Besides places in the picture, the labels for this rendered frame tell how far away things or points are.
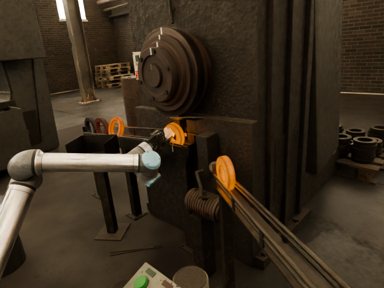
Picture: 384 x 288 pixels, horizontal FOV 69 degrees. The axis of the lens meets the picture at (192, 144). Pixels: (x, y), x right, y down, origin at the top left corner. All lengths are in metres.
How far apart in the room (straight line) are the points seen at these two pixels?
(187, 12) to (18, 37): 2.66
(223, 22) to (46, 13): 10.89
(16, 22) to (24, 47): 0.27
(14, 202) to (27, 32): 2.84
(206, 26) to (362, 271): 1.58
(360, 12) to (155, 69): 6.25
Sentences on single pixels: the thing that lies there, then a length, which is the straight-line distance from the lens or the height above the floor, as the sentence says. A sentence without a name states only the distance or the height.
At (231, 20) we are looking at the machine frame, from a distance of 1.47.
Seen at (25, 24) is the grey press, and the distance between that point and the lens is 4.04.
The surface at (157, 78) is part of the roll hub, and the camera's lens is 1.49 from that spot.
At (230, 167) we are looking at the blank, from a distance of 1.18.
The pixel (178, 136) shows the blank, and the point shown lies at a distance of 1.64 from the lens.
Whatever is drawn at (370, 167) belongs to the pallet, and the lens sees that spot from 2.89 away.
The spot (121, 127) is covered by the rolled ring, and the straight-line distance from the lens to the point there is 2.18.
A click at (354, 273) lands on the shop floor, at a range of 1.92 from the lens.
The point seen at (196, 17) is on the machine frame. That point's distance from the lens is 1.60.
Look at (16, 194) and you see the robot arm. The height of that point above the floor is 0.69.
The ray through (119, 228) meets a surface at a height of 0.01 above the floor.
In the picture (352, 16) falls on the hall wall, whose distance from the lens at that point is 7.41.
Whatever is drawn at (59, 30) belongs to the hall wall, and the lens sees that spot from 12.21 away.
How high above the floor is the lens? 1.23
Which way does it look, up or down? 19 degrees down
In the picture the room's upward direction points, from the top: 4 degrees counter-clockwise
